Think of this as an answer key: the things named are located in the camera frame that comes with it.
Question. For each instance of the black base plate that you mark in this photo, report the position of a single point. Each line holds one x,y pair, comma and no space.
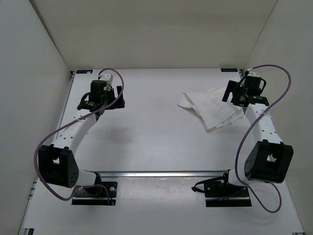
219,193
97,196

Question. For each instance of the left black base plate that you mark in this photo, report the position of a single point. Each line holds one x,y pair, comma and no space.
97,196

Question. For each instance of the right blue corner label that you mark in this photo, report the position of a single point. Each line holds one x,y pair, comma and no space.
229,70

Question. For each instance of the left blue corner label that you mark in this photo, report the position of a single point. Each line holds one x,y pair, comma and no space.
84,71

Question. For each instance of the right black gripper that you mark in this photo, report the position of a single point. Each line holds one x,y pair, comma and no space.
232,86

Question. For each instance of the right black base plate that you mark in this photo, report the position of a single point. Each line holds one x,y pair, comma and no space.
219,193

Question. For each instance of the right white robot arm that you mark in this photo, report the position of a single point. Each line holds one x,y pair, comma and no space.
270,158

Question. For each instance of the white pleated skirt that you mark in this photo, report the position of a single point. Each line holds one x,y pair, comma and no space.
209,106

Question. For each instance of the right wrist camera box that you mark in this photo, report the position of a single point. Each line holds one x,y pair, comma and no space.
251,73

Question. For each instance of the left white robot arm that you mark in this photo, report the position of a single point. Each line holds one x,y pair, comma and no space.
56,162

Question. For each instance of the blue corner label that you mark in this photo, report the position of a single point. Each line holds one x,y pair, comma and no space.
84,71
229,70

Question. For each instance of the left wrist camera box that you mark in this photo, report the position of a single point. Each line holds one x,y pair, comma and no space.
106,77

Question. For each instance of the aluminium front rail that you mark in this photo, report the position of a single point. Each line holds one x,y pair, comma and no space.
159,174

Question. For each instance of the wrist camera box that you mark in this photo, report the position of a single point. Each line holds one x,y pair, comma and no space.
251,73
106,77

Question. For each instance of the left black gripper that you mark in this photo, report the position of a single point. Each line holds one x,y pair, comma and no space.
120,104

